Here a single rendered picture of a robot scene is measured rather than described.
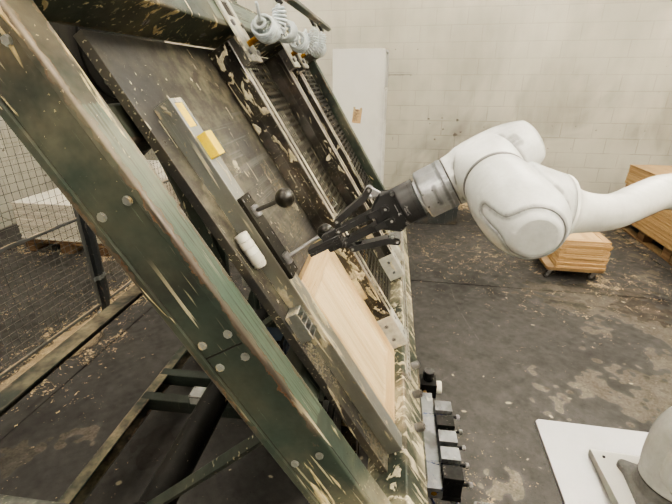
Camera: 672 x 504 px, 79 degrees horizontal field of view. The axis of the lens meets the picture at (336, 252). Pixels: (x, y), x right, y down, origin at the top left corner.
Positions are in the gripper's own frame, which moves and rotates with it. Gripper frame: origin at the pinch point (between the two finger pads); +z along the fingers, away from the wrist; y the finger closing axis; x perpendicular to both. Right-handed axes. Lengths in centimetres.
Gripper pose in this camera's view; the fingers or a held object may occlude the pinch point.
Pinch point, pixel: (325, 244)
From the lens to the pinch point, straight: 80.3
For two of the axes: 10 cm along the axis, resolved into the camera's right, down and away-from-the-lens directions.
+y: 5.0, 8.2, 2.8
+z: -8.6, 4.2, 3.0
